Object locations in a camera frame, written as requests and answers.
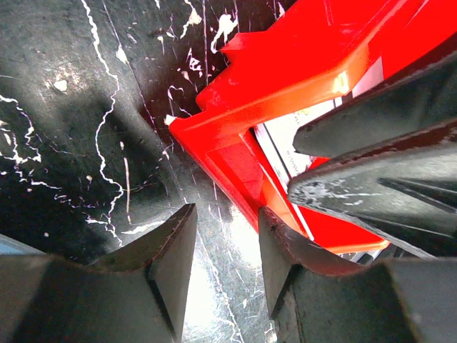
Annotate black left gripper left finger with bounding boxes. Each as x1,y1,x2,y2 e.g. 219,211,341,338
1,204,197,342

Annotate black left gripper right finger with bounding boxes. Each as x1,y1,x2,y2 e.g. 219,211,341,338
258,207,456,342

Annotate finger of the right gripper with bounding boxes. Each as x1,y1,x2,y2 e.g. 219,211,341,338
288,121,456,258
293,53,456,159

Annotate red plastic card tray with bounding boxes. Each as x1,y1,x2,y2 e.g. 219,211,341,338
169,1,456,254

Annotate blue leather card holder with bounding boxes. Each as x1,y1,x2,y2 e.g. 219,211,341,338
0,234,44,255

